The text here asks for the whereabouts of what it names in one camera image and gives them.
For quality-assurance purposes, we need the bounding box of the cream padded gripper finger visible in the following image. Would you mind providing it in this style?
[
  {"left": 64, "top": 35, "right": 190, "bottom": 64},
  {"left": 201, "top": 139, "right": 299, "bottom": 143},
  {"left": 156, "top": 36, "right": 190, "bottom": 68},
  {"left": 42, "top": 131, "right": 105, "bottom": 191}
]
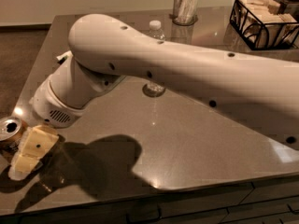
[{"left": 8, "top": 125, "right": 59, "bottom": 181}]

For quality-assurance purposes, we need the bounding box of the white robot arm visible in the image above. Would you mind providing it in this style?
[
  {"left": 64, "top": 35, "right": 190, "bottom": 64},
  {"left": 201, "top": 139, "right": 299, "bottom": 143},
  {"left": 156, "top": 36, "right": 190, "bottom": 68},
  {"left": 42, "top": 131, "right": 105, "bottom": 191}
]
[{"left": 8, "top": 14, "right": 299, "bottom": 180}]

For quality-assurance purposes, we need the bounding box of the clear plastic water bottle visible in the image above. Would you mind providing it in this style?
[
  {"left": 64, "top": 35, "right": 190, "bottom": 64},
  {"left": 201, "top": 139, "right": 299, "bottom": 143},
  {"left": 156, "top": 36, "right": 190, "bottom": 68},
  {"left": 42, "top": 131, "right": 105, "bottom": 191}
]
[{"left": 142, "top": 20, "right": 167, "bottom": 98}]

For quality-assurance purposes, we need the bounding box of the glass jar with straws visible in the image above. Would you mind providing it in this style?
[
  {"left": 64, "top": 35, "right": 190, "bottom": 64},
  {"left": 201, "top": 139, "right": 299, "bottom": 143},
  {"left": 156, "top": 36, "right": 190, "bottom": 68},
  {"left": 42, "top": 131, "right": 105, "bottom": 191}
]
[{"left": 172, "top": 0, "right": 198, "bottom": 26}]

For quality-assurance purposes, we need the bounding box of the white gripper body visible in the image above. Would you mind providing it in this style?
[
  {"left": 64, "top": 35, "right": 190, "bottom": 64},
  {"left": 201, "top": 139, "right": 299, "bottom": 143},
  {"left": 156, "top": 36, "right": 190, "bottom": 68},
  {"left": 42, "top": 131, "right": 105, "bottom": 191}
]
[{"left": 30, "top": 77, "right": 84, "bottom": 128}]

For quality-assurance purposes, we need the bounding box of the black wire napkin basket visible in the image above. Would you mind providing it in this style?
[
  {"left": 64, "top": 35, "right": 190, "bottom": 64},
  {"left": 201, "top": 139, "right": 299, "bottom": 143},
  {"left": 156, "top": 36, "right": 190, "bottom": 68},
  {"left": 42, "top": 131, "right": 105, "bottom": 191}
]
[{"left": 229, "top": 0, "right": 299, "bottom": 51}]

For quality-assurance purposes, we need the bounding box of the orange soda can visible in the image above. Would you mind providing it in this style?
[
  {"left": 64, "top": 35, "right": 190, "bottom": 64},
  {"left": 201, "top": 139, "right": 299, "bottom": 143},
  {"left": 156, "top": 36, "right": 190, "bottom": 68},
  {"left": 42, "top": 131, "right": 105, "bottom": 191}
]
[{"left": 0, "top": 117, "right": 27, "bottom": 154}]

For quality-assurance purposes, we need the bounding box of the green chip bag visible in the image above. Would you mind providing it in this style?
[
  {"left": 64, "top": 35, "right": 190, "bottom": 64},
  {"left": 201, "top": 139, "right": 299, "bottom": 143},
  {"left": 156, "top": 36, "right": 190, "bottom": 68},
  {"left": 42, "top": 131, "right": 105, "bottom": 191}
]
[{"left": 56, "top": 50, "right": 72, "bottom": 64}]

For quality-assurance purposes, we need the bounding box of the white napkin stack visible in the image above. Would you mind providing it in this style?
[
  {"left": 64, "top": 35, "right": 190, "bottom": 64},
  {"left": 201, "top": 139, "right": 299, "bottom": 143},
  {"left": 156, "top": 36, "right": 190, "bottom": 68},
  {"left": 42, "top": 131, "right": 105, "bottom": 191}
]
[{"left": 239, "top": 0, "right": 298, "bottom": 49}]

